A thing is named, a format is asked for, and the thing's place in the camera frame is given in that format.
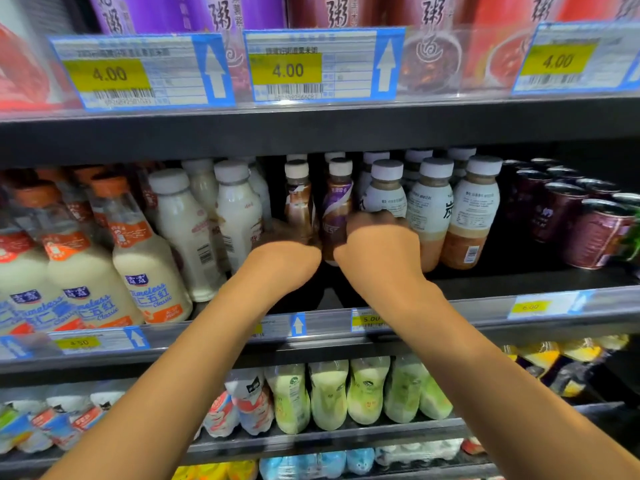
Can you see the bright red porridge cup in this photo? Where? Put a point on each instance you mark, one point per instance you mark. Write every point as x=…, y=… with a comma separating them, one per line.
x=495, y=44

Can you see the row of yellow black packets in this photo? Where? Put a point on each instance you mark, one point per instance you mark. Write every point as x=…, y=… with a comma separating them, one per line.
x=565, y=362

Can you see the blue-framed yellow price tag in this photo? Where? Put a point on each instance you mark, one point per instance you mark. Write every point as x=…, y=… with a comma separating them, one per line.
x=322, y=64
x=575, y=59
x=142, y=72

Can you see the small yellow price tag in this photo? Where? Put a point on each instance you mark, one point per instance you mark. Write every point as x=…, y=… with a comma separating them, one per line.
x=367, y=319
x=95, y=340
x=285, y=325
x=545, y=304

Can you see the row of grey-capped tea bottles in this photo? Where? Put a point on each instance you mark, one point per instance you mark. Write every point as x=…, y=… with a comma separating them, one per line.
x=470, y=209

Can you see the person's left forearm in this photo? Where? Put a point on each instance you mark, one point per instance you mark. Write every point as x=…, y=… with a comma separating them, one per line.
x=190, y=374

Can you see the person's right fingers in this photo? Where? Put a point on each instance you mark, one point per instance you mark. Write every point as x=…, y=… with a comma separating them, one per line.
x=377, y=219

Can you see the row of maroon cans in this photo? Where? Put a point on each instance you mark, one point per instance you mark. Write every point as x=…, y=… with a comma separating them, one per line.
x=575, y=219

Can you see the dark red porridge cup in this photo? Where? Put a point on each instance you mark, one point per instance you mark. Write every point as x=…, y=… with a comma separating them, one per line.
x=430, y=54

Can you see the purple porridge cup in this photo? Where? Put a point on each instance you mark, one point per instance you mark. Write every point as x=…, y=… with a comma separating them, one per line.
x=175, y=12

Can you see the person's left hand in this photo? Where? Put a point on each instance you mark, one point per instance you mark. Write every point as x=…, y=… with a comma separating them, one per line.
x=287, y=262

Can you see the green packet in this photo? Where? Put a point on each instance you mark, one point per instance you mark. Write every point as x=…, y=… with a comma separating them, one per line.
x=632, y=242

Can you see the person's right forearm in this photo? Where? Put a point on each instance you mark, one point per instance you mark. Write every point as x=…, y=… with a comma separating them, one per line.
x=480, y=389

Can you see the white packs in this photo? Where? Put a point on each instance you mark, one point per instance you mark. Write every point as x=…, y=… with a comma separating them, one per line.
x=417, y=450

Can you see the white orange drink pouch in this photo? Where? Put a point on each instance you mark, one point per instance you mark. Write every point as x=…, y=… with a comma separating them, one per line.
x=220, y=417
x=252, y=402

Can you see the brown coffee drink bottle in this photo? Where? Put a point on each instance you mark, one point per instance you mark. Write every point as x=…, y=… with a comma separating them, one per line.
x=299, y=199

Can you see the black shelf board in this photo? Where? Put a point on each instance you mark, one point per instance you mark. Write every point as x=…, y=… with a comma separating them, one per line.
x=320, y=129

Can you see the person's left fingers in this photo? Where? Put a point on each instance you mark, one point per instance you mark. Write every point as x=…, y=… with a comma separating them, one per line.
x=287, y=233

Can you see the white-label milk tea bottle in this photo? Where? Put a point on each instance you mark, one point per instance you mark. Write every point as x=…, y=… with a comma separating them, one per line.
x=385, y=194

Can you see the row of light blue packs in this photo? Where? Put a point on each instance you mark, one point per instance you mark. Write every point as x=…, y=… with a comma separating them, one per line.
x=315, y=465

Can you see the person's right hand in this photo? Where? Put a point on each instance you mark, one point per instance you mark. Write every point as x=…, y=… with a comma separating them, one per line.
x=382, y=257

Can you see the green drink pouch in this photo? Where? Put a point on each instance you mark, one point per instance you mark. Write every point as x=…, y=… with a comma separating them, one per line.
x=366, y=389
x=434, y=402
x=402, y=389
x=328, y=394
x=290, y=399

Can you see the purple-label drink bottle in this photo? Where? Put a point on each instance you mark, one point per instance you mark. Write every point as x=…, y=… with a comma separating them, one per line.
x=336, y=209

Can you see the yellow packet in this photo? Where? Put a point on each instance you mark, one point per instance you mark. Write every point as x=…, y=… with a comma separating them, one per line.
x=220, y=470

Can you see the row of orange-capped milk bottles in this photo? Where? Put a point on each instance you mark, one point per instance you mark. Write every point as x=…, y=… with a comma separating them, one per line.
x=75, y=264

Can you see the cream white-capped milk bottle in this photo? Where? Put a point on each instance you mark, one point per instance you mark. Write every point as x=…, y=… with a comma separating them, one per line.
x=202, y=184
x=259, y=187
x=239, y=214
x=187, y=234

